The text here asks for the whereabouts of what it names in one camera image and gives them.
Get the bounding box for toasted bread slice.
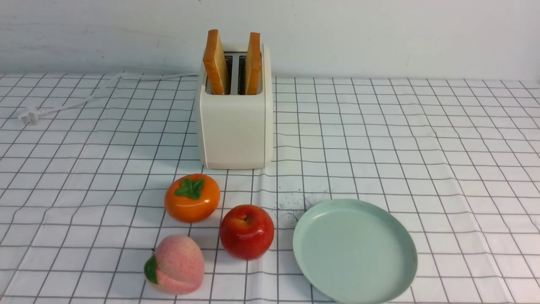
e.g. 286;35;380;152
202;29;231;95
244;32;262;95

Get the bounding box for cream white toaster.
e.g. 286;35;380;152
194;44;275;170

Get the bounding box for red apple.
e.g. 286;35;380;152
219;204;275;261

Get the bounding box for orange persimmon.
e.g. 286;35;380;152
164;174;221;223

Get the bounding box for light green plate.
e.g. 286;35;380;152
292;198;418;304

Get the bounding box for pink peach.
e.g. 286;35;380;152
143;234;205;295

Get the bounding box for white grid tablecloth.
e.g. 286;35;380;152
0;74;540;304

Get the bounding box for white power cable with plug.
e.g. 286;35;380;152
18;72;200;125

